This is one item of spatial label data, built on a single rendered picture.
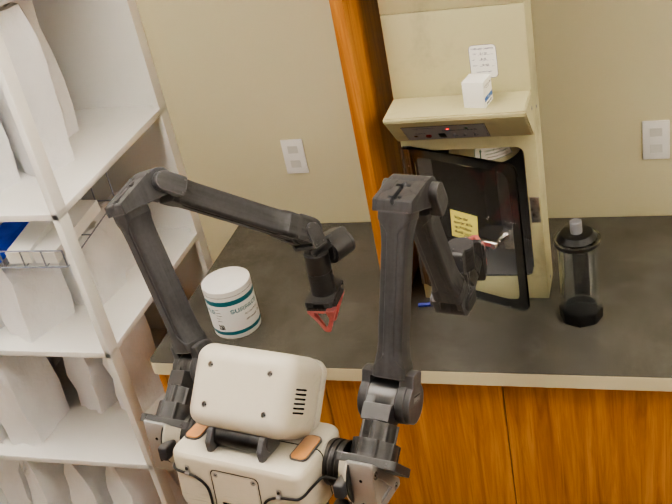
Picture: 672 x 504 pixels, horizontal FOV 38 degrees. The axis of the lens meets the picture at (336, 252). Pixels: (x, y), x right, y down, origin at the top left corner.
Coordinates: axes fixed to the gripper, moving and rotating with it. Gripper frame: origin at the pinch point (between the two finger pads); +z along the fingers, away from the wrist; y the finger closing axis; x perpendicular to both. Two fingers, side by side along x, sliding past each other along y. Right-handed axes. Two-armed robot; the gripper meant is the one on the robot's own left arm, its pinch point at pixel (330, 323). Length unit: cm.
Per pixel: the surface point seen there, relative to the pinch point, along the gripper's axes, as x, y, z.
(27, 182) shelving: 90, 27, -25
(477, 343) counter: -31.0, 14.0, 15.3
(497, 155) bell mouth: -36, 36, -25
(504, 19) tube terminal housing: -41, 32, -59
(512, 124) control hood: -42, 24, -38
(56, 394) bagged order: 110, 29, 52
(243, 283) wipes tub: 29.0, 18.1, 1.3
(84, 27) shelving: 89, 75, -52
